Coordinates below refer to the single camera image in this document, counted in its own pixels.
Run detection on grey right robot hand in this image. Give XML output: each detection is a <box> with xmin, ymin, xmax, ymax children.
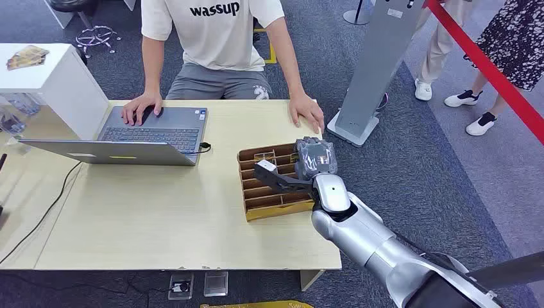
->
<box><xmin>294</xmin><ymin>136</ymin><xmax>339</xmax><ymax>181</ymax></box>

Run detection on person's left hand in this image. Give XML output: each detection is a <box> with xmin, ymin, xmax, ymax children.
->
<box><xmin>289</xmin><ymin>92</ymin><xmax>326</xmax><ymax>135</ymax></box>

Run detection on person's hand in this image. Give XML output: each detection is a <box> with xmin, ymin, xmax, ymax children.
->
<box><xmin>289</xmin><ymin>92</ymin><xmax>326</xmax><ymax>135</ymax></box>
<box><xmin>121</xmin><ymin>91</ymin><xmax>164</xmax><ymax>127</ymax></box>

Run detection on wooden card organizer box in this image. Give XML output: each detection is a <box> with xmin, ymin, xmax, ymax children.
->
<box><xmin>236</xmin><ymin>142</ymin><xmax>316</xmax><ymax>222</ymax></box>

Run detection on seated person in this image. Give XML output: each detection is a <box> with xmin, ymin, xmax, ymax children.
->
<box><xmin>121</xmin><ymin>0</ymin><xmax>326</xmax><ymax>135</ymax></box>

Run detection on standing person, beige trousers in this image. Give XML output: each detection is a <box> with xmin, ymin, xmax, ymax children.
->
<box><xmin>413</xmin><ymin>0</ymin><xmax>473</xmax><ymax>102</ymax></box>

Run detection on person's right hand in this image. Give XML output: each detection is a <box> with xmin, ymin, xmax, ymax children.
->
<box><xmin>121</xmin><ymin>91</ymin><xmax>164</xmax><ymax>127</ymax></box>

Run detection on standing person, patterned dress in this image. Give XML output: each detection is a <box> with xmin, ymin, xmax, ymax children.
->
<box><xmin>443</xmin><ymin>0</ymin><xmax>544</xmax><ymax>137</ymax></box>

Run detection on grey kiosk stand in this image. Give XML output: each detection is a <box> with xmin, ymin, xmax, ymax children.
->
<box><xmin>326</xmin><ymin>0</ymin><xmax>426</xmax><ymax>148</ymax></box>

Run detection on yellow floor tape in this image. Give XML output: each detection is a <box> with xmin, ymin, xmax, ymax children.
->
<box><xmin>253</xmin><ymin>28</ymin><xmax>278</xmax><ymax>65</ymax></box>

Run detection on white table leg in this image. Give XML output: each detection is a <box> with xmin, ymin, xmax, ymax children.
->
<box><xmin>300</xmin><ymin>269</ymin><xmax>327</xmax><ymax>293</ymax></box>

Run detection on round stanchion base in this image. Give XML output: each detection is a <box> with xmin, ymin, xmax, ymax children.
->
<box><xmin>342</xmin><ymin>0</ymin><xmax>375</xmax><ymax>26</ymax></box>

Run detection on yellow strip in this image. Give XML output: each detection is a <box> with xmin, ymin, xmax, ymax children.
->
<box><xmin>200</xmin><ymin>300</ymin><xmax>314</xmax><ymax>308</ymax></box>

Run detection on closed floor socket plate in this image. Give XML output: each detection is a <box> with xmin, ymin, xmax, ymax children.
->
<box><xmin>203</xmin><ymin>271</ymin><xmax>230</xmax><ymax>298</ymax></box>

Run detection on grey open laptop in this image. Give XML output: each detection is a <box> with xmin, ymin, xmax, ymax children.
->
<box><xmin>19</xmin><ymin>106</ymin><xmax>209</xmax><ymax>167</ymax></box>

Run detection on floor socket with plug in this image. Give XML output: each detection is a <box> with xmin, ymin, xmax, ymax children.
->
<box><xmin>167</xmin><ymin>271</ymin><xmax>195</xmax><ymax>302</ymax></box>

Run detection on red barrier belt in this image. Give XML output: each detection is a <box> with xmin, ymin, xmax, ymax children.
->
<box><xmin>425</xmin><ymin>0</ymin><xmax>544</xmax><ymax>146</ymax></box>

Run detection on dark grey bar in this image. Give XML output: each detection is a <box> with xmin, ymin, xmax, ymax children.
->
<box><xmin>467</xmin><ymin>250</ymin><xmax>544</xmax><ymax>290</ymax></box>

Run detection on chrome chair base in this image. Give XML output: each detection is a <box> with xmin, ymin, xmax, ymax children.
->
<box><xmin>75</xmin><ymin>24</ymin><xmax>123</xmax><ymax>60</ymax></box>

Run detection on white cabinet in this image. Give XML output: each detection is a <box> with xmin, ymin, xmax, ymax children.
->
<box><xmin>0</xmin><ymin>42</ymin><xmax>110</xmax><ymax>141</ymax></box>

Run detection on clear plastic container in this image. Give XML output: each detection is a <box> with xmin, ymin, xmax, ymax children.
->
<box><xmin>0</xmin><ymin>92</ymin><xmax>42</xmax><ymax>136</ymax></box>

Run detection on stack of golden cards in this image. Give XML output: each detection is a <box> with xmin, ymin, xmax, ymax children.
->
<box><xmin>6</xmin><ymin>45</ymin><xmax>51</xmax><ymax>71</ymax></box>

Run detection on black laptop plug cable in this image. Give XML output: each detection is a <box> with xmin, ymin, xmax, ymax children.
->
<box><xmin>182</xmin><ymin>142</ymin><xmax>212</xmax><ymax>155</ymax></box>

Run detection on long black cable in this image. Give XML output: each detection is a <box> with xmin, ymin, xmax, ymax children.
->
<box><xmin>0</xmin><ymin>160</ymin><xmax>83</xmax><ymax>265</ymax></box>

